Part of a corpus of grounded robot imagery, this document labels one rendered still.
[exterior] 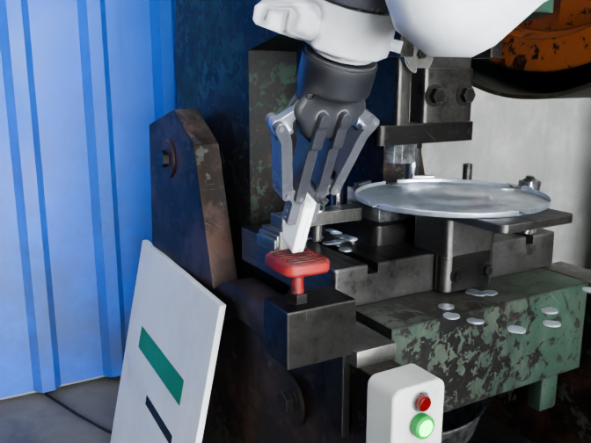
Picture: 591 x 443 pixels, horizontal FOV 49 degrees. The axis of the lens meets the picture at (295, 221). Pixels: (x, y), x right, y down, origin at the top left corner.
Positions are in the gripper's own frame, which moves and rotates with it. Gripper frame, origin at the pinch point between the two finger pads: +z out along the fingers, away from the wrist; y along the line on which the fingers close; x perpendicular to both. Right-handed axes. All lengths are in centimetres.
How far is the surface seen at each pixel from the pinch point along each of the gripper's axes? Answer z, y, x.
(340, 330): 11.0, 4.2, -8.0
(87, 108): 50, 8, 125
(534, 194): 4.3, 45.9, 3.7
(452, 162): 76, 156, 116
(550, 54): -9, 66, 27
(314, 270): 3.3, 0.2, -4.9
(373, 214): 13.7, 25.7, 15.4
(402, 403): 12.6, 6.3, -18.6
